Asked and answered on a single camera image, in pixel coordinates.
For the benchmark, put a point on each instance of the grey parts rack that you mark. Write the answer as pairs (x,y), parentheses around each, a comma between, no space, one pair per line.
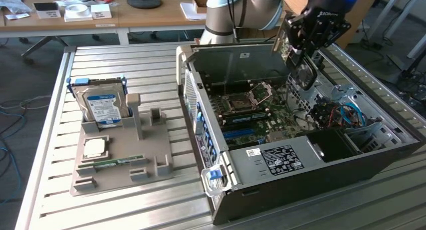
(132,142)

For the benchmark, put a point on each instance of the plain white box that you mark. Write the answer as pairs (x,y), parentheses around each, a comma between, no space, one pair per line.
(100,11)

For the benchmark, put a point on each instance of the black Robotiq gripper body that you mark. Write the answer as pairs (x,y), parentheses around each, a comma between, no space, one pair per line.
(333,3)

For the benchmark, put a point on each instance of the CPU socket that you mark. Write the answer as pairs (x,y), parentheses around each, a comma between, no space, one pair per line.
(241,103)

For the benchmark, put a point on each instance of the blue case latch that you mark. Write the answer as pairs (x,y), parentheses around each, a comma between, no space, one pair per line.
(213,175)

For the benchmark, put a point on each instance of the metal socket cover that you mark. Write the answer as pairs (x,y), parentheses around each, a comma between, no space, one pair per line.
(261,92)

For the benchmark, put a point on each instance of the brown wooden board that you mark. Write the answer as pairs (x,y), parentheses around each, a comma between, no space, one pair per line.
(294,1)

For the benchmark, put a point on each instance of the grey power supply with label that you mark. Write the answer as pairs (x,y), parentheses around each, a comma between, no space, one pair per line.
(277,160)

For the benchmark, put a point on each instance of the graphics card with black fan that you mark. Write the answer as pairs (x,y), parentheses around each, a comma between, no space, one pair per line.
(305,74)

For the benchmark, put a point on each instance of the installed RAM stick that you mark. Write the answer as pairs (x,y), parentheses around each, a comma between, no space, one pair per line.
(246,117)

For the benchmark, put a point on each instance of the open black PC case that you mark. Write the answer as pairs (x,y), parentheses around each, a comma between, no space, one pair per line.
(333,180)

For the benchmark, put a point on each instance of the white label card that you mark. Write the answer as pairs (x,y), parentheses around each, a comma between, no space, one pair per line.
(18,16)

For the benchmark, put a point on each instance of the green RAM stick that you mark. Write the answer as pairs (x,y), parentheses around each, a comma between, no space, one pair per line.
(116,161)

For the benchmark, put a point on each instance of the hard disk in blue bracket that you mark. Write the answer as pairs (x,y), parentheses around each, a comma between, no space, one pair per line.
(99,102)

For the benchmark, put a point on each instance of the white box with black top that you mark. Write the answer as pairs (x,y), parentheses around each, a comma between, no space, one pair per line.
(47,10)

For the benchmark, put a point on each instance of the wooden desk with white frame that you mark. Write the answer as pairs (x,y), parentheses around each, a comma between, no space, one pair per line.
(143,18)

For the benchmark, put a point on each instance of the white table legs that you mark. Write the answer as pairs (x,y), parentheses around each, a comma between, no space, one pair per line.
(396,15)

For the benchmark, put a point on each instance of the black round lamp base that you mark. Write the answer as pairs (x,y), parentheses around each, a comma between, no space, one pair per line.
(145,1)

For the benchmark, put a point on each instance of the white paper stack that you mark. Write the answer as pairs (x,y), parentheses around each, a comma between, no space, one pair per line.
(193,13)

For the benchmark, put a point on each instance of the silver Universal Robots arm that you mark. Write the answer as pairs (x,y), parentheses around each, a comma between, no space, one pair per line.
(230,13)

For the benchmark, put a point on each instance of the blue expansion slot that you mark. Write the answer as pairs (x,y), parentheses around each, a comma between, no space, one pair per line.
(241,134)

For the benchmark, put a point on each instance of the clear plastic bag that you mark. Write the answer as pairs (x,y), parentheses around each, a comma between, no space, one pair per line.
(14,1)

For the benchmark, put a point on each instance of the metal disk bay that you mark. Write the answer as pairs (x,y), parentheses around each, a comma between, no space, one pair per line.
(369,137)

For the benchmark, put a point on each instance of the green motherboard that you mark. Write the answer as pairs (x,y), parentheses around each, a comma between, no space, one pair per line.
(278,120)

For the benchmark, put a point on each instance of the white tape roll on box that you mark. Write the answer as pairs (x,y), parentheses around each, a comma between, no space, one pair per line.
(78,12)

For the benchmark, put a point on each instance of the silver CPU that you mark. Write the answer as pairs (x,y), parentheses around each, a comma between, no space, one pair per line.
(94,148)

